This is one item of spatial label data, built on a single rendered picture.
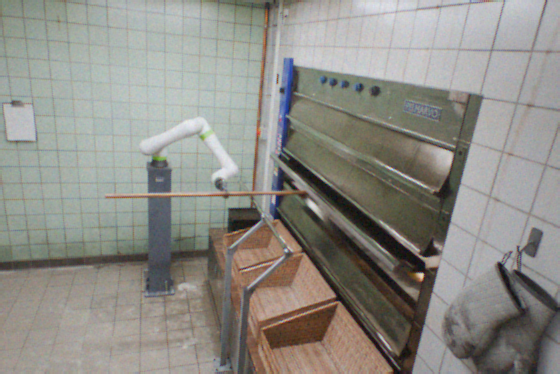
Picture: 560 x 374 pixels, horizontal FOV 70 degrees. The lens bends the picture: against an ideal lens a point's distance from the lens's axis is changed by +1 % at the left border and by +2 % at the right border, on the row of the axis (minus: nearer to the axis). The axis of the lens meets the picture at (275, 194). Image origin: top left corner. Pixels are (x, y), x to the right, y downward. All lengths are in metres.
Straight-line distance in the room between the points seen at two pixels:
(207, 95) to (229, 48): 0.48
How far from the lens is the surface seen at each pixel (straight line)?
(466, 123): 1.61
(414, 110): 1.86
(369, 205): 2.08
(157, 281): 3.85
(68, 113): 4.00
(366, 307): 2.21
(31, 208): 4.31
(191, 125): 3.04
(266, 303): 2.78
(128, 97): 3.93
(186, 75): 3.92
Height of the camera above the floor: 2.17
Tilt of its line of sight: 19 degrees down
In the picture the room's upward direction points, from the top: 6 degrees clockwise
